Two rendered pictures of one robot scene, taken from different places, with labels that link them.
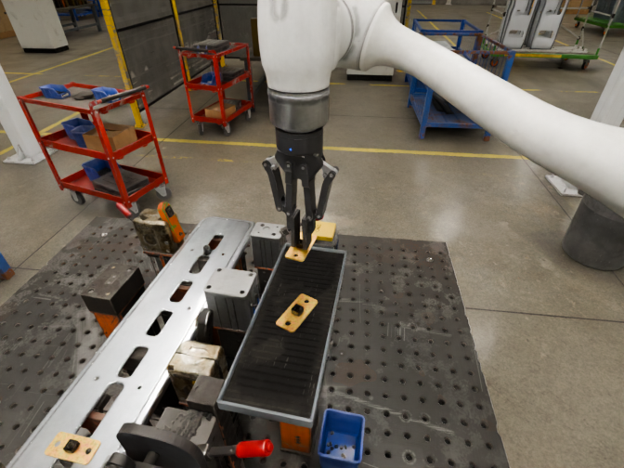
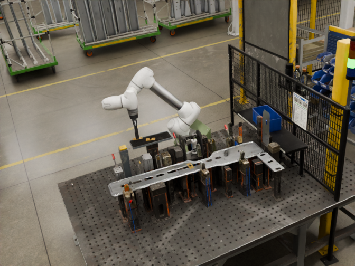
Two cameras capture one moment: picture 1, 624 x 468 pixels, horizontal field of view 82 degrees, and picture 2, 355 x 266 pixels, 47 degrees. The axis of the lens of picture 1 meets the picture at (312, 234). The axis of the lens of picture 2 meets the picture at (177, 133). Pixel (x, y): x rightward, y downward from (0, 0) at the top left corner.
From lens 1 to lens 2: 3.62 m
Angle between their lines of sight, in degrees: 93
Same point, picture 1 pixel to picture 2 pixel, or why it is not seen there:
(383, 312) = (106, 184)
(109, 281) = (158, 185)
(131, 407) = (178, 165)
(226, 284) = (148, 155)
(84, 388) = (181, 172)
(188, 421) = (175, 149)
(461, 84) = not seen: hidden behind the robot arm
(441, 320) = (102, 173)
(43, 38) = not seen: outside the picture
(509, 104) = not seen: hidden behind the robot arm
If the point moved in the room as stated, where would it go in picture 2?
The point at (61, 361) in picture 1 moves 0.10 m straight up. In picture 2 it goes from (179, 233) to (178, 224)
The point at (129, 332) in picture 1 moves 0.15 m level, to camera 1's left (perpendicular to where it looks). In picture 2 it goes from (166, 176) to (176, 184)
